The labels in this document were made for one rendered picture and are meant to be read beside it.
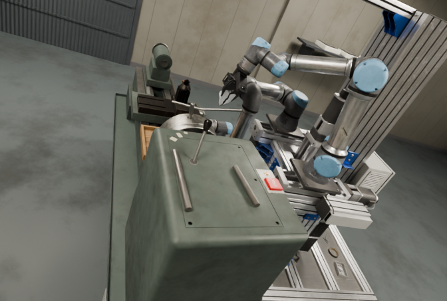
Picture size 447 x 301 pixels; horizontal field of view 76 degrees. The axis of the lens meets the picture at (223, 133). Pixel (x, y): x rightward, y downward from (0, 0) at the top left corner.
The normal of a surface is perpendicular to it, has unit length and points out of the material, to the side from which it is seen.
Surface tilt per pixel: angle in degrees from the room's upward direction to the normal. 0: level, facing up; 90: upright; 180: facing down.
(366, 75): 83
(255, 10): 90
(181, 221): 0
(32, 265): 0
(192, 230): 0
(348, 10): 90
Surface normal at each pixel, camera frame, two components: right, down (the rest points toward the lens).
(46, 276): 0.34, -0.80
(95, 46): 0.14, 0.56
